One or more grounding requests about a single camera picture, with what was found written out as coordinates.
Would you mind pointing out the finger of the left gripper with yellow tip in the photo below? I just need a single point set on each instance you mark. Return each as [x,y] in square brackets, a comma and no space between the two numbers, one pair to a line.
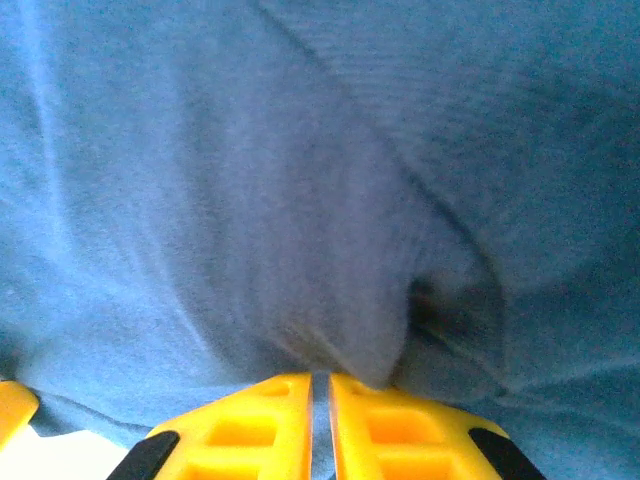
[17,407]

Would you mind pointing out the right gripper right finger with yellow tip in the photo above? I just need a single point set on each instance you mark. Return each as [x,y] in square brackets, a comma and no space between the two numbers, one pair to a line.
[350,440]

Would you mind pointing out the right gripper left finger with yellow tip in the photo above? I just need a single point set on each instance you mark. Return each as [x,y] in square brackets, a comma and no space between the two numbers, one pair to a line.
[295,440]

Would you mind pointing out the navy blue t-shirt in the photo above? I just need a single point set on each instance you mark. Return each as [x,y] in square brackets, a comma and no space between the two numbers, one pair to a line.
[250,175]

